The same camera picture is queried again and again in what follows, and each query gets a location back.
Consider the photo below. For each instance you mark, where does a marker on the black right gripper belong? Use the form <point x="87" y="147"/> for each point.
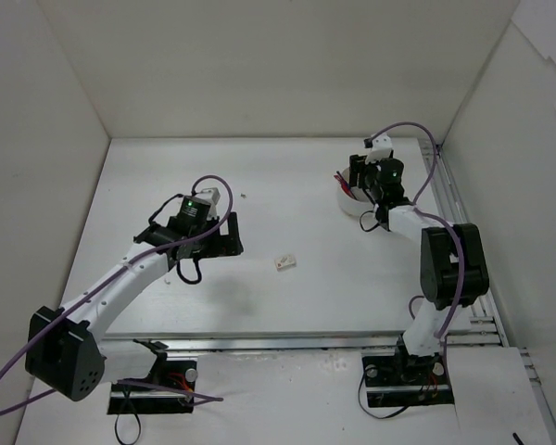
<point x="359" y="171"/>

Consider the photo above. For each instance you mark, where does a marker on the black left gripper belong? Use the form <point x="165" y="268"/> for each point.
<point x="223" y="242"/>

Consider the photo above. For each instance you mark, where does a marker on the red gel pen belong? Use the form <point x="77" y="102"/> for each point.
<point x="343" y="183"/>

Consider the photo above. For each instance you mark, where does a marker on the white staples box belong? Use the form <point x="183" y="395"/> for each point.
<point x="285" y="261"/>

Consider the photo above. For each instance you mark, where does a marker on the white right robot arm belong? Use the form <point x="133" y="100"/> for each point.
<point x="400" y="222"/>

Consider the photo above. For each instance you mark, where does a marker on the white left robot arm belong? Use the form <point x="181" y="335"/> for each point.
<point x="67" y="351"/>

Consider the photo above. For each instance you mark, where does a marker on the white round compartment organizer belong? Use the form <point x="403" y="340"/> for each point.
<point x="357" y="203"/>

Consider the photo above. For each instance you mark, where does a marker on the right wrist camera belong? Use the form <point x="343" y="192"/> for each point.
<point x="379" y="147"/>

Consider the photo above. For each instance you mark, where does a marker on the aluminium side rail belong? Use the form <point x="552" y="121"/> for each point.
<point x="453" y="273"/>

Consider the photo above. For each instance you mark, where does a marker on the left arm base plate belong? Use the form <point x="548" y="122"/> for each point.
<point x="169" y="371"/>

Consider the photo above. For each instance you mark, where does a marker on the aluminium front rail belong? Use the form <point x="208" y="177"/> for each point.
<point x="352" y="341"/>

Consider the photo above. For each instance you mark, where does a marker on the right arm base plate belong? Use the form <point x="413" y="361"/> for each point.
<point x="402" y="381"/>

